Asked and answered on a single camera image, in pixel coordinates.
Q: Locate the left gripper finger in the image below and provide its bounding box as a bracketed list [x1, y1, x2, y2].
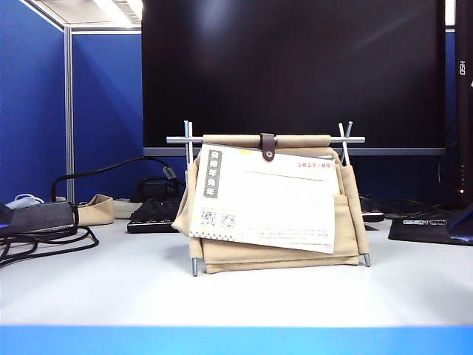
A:
[0, 201, 14, 237]

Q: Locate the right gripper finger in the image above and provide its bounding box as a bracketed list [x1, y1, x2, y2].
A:
[447, 205, 473, 246]

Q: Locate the beige canvas calendar stand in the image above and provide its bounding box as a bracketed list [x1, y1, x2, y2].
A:
[166, 120, 372, 277]

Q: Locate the white May calendar page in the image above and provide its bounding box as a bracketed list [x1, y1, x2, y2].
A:
[188, 143, 337, 255]

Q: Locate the white face mask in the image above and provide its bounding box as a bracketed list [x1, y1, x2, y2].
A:
[3, 192, 45, 210]

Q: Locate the grey rectangular box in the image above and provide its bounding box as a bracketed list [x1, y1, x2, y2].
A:
[9, 201, 78, 237]

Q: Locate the beige fabric pouch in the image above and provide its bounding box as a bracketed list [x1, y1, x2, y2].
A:
[77, 193, 115, 226]

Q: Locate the black HSD monitor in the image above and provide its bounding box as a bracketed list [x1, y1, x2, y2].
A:
[439, 0, 473, 208]

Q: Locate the white power strip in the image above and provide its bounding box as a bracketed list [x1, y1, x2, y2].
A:
[112, 198, 143, 220]

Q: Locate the black keyboard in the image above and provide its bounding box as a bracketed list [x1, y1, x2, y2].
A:
[126, 197, 385, 234]

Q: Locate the black power adapter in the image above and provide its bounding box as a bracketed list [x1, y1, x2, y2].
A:
[131, 177, 177, 203]

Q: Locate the large black monitor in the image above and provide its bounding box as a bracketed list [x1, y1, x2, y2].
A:
[141, 0, 447, 157]

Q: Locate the ceiling light panel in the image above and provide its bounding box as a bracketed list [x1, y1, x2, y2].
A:
[92, 0, 143, 24]

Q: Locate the thick black cable with ferrite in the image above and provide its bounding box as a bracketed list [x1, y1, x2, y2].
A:
[50, 155, 186, 203]

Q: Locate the aluminium partition frame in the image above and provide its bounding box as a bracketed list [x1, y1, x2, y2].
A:
[21, 0, 143, 203]

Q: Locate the brown leather strap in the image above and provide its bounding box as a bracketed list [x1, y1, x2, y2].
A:
[259, 132, 277, 162]

